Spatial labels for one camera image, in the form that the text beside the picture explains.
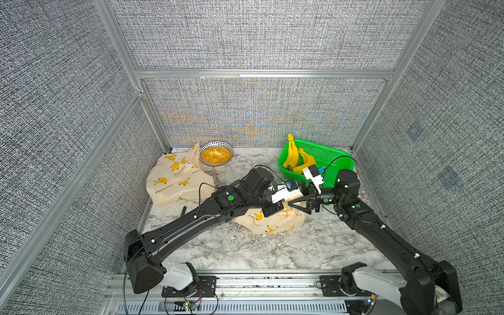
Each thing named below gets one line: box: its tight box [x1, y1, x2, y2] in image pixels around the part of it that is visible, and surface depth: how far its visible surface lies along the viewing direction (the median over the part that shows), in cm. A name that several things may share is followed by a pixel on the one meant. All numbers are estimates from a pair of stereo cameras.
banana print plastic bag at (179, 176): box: [146, 141, 215, 207], surface depth 96 cm
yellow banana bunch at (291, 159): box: [282, 133, 299, 171], surface depth 112 cm
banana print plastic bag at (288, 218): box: [233, 202, 308, 234], surface depth 74 cm
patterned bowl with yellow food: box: [198, 140, 234, 167], surface depth 112 cm
